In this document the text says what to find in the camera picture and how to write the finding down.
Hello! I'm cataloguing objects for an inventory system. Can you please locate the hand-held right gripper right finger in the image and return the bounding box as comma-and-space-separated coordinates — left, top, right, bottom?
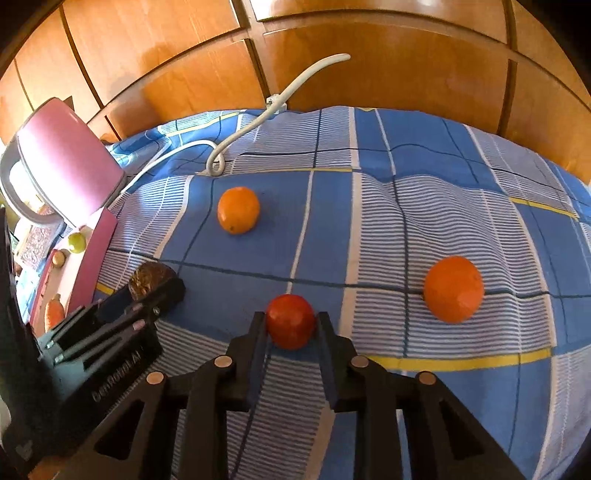
318, 311, 527, 480

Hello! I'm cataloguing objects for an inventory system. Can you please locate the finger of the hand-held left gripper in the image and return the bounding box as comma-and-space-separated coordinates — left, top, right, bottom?
34, 295, 132, 354
53, 277, 186, 366

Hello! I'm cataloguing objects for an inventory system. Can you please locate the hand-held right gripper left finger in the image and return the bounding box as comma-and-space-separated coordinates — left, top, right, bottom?
51, 311, 269, 480

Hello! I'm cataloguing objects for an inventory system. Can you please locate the orange carrot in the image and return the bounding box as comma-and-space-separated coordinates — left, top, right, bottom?
44, 294, 65, 334

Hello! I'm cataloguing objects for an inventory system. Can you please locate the dark brown passion fruit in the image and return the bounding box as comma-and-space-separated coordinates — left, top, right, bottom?
128, 262, 178, 301

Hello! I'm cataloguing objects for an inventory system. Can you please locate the pink storage box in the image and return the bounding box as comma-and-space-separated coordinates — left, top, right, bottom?
0, 96, 127, 333

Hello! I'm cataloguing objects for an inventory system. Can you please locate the large orange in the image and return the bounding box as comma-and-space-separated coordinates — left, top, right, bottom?
423, 256, 485, 324

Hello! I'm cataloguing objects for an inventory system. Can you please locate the blue checked blanket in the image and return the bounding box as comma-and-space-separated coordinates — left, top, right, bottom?
92, 106, 591, 480

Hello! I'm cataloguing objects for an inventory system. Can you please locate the red tomato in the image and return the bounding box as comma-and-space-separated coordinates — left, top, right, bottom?
266, 294, 317, 350

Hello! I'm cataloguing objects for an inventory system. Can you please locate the small orange tangerine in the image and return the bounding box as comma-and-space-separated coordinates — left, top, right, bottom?
217, 186, 260, 235

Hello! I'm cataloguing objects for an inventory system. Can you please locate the brown patterned cloth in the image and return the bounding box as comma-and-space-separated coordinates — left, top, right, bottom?
16, 205, 64, 269

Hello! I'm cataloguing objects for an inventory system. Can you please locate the white cable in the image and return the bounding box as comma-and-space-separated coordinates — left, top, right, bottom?
121, 54, 352, 192

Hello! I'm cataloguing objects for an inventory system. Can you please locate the wooden wardrobe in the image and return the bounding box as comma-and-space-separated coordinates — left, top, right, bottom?
0, 0, 591, 185

